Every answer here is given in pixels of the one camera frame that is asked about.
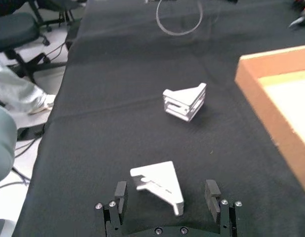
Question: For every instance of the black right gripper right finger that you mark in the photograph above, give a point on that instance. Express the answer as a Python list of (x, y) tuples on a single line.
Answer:
[(212, 197)]

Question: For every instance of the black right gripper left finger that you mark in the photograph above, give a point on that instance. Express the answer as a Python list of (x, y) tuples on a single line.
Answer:
[(120, 197)]

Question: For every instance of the white three-armed plastic piece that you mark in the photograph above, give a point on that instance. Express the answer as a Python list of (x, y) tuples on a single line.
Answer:
[(185, 102), (162, 185)]

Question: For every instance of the black table cloth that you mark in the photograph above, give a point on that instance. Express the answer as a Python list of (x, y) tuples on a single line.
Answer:
[(117, 123)]

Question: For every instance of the shallow brown cardboard tray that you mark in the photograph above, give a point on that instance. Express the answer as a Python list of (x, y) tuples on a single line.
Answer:
[(271, 98)]

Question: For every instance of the grey-green padded chair seat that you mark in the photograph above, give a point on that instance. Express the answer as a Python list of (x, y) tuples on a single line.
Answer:
[(2, 148)]

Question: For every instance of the person's leg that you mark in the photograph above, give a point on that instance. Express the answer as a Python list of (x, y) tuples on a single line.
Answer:
[(16, 91)]

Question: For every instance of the white tape roll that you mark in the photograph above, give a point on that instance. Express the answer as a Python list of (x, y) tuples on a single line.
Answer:
[(159, 21)]

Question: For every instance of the black office chair base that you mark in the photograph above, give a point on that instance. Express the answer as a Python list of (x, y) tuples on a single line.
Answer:
[(63, 14)]

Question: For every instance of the dark office chair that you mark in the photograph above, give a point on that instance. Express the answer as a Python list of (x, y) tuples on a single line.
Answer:
[(11, 32)]

